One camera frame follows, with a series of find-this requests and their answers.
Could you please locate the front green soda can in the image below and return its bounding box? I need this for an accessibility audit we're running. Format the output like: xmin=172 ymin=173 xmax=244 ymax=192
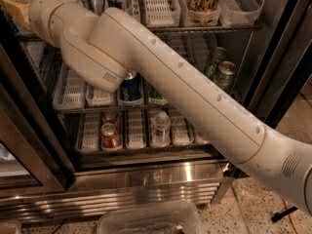
xmin=149 ymin=86 xmax=167 ymax=103

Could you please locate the rear red soda can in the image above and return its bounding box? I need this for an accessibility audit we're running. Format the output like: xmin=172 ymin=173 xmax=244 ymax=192
xmin=102 ymin=111 xmax=120 ymax=128

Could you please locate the red soda can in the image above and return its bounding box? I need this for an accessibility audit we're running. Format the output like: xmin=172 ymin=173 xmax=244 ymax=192
xmin=102 ymin=111 xmax=120 ymax=128
xmin=100 ymin=123 xmax=121 ymax=149

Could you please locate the wire shelf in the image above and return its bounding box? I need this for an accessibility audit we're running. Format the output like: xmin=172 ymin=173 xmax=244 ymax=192
xmin=15 ymin=23 xmax=263 ymax=42
xmin=56 ymin=104 xmax=174 ymax=114

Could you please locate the black stand leg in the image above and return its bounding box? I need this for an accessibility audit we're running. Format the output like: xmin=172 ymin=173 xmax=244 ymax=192
xmin=271 ymin=206 xmax=297 ymax=222

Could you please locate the stainless steel fridge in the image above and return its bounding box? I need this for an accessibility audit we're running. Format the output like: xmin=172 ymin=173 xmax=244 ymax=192
xmin=0 ymin=0 xmax=311 ymax=222

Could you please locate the small clear container corner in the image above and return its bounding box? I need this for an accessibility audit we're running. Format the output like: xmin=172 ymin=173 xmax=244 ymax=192
xmin=0 ymin=220 xmax=22 ymax=234

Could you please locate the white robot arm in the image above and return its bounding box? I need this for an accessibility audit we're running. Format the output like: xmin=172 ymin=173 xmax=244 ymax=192
xmin=1 ymin=0 xmax=312 ymax=214

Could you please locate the front right green can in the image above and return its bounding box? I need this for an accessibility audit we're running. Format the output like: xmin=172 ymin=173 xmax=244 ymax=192
xmin=213 ymin=60 xmax=237 ymax=94

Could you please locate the top shelf right tray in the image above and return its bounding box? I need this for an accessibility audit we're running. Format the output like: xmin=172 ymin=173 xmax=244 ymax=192
xmin=218 ymin=0 xmax=260 ymax=26

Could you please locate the front blue pepsi can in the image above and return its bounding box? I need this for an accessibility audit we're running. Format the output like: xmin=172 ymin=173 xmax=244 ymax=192
xmin=119 ymin=70 xmax=141 ymax=102

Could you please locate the top wire shelf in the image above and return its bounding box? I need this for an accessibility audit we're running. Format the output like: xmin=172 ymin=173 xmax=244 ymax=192
xmin=15 ymin=23 xmax=263 ymax=42

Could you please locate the middle wire shelf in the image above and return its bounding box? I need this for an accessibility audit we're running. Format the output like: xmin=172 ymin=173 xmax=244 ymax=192
xmin=56 ymin=104 xmax=174 ymax=114

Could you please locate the clear plastic bin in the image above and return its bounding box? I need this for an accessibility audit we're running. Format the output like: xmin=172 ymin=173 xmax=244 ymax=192
xmin=97 ymin=202 xmax=205 ymax=234

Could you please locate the top shelf empty tray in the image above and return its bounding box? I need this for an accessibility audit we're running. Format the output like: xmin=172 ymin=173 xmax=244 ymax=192
xmin=143 ymin=0 xmax=180 ymax=27

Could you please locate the orange cable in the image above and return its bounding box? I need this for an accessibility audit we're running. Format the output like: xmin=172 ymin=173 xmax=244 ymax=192
xmin=283 ymin=200 xmax=300 ymax=234

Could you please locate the front red soda can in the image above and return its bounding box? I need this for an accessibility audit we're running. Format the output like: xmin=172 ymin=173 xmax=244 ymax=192
xmin=100 ymin=123 xmax=121 ymax=149

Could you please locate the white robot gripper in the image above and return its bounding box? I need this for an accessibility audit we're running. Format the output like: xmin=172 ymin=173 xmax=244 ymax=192
xmin=0 ymin=0 xmax=81 ymax=47

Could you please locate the clear water bottle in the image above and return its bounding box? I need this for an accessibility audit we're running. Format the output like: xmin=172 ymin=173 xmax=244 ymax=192
xmin=152 ymin=111 xmax=171 ymax=147

